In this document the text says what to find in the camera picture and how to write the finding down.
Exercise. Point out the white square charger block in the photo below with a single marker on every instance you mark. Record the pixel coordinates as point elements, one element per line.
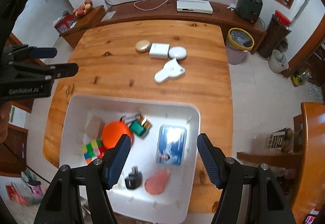
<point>159,51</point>

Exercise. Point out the dark wicker basket red lid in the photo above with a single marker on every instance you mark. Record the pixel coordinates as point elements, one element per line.
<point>278,29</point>

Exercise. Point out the dark green air fryer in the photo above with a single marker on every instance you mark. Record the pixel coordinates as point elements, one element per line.
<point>249,9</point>

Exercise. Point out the clear plastic sticker box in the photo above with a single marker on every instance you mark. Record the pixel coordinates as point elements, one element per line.
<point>171,143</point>

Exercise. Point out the beige block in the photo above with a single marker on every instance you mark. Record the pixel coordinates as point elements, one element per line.
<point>94,127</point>

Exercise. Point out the red gift box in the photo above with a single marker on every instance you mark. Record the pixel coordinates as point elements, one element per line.
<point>64,23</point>

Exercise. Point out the pink bin yellow rim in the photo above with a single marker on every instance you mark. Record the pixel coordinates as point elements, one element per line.
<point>238,43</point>

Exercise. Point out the black power adapter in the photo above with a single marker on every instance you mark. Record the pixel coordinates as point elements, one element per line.
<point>134,179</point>

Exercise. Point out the wooden chair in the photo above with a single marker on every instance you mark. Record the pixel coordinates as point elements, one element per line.
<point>309,163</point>

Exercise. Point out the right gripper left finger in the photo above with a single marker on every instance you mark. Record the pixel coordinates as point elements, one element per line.
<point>115,159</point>

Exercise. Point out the white handheld scanner device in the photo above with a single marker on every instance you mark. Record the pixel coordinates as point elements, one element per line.
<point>171,70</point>

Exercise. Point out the colourful rubik cube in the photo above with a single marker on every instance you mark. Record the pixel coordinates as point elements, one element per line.
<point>93,150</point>

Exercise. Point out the pink heart-shaped case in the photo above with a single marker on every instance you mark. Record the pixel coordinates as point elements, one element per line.
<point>155,185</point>

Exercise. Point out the gold round compact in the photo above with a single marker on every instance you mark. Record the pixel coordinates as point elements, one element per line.
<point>142,46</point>

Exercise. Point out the white egg-shaped device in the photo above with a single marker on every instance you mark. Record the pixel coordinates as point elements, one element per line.
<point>179,53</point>

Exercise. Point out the white router box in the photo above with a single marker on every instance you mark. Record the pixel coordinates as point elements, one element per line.
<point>194,6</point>

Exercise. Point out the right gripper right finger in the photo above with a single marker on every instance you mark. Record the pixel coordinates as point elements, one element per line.
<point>213,160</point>

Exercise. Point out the white bucket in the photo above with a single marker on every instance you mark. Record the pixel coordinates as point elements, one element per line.
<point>277,62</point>

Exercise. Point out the fruit pile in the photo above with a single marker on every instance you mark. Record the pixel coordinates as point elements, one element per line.
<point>83,9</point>

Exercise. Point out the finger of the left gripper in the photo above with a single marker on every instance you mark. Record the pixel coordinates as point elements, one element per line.
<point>57,71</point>
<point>42,53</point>

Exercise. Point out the orange round disc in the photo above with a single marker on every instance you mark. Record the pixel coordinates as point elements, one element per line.
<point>113,131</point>

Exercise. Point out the small wooden side cabinet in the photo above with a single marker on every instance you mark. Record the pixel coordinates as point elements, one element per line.
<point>91,20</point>

